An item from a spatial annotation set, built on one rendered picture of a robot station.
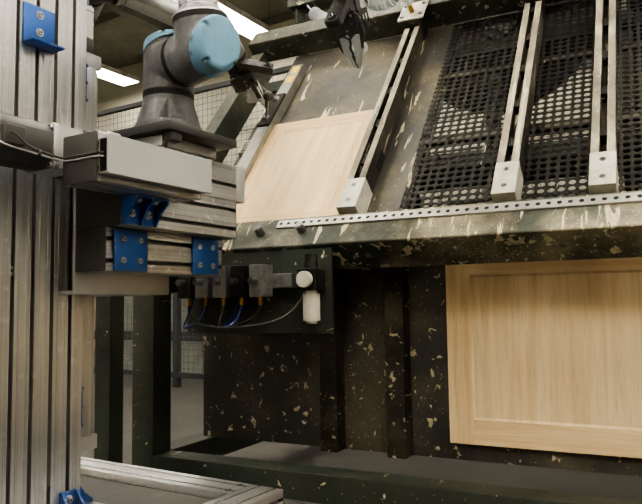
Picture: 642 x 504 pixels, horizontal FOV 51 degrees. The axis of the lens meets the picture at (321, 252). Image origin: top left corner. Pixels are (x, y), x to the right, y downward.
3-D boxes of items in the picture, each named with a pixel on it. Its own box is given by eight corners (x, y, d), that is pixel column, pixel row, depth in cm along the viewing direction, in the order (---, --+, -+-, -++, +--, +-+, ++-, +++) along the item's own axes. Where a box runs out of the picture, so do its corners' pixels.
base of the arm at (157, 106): (168, 124, 142) (169, 79, 143) (119, 135, 150) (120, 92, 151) (215, 139, 155) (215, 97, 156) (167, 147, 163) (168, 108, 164)
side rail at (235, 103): (157, 252, 233) (141, 230, 226) (262, 76, 302) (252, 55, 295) (171, 251, 231) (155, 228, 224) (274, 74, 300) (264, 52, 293)
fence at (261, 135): (208, 236, 218) (202, 227, 216) (295, 74, 278) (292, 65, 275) (220, 235, 216) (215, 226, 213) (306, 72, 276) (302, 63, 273)
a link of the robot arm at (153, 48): (176, 106, 162) (176, 51, 163) (209, 93, 153) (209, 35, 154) (131, 95, 154) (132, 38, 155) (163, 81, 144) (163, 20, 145)
